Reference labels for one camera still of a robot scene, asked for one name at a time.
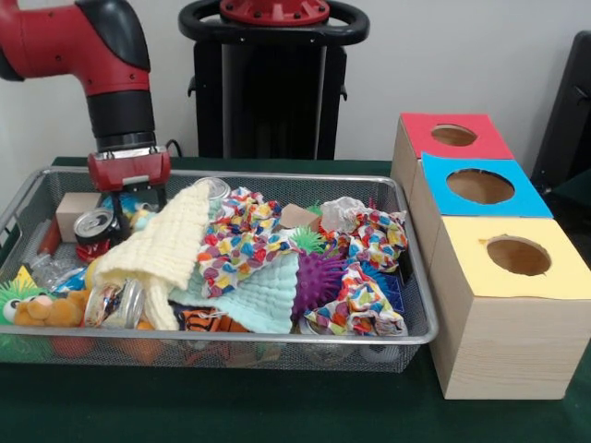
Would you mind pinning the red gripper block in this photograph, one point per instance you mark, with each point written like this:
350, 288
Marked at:
129, 171

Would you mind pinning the cream yellow cloth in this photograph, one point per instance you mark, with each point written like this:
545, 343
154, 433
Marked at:
162, 245

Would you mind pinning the red black drink can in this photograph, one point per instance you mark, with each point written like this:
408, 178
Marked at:
214, 187
94, 233

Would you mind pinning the colourful patterned cloth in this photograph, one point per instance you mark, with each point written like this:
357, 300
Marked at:
377, 235
242, 242
360, 305

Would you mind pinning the green spiky ball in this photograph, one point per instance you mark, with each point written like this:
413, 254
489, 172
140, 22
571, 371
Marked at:
307, 240

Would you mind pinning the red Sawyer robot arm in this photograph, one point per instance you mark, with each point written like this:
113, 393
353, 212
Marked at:
92, 46

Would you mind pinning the shallow clear mesh bin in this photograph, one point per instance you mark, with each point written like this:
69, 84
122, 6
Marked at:
420, 323

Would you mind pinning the wooden three-hole box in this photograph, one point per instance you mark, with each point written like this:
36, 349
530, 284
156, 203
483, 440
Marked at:
508, 341

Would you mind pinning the yellow rubber duck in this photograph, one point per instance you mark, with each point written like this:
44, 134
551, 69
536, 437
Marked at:
141, 220

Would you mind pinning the crushed silver drink can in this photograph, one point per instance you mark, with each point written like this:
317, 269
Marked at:
113, 303

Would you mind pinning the brown plush bear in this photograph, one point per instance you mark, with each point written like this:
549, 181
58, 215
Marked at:
51, 311

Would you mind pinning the mint green cloth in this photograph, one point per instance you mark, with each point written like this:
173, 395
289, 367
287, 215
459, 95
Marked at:
254, 300

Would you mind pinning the green fluffy toy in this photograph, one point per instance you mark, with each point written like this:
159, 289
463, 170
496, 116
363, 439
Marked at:
17, 297

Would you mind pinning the purple spiky ball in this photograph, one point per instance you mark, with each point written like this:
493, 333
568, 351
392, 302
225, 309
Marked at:
321, 279

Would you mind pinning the dark green table cloth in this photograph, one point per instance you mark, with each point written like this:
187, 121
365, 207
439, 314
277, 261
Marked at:
231, 406

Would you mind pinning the black chair back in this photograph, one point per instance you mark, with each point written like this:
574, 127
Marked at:
568, 120

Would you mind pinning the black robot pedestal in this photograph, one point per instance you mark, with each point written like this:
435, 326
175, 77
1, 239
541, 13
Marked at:
268, 101

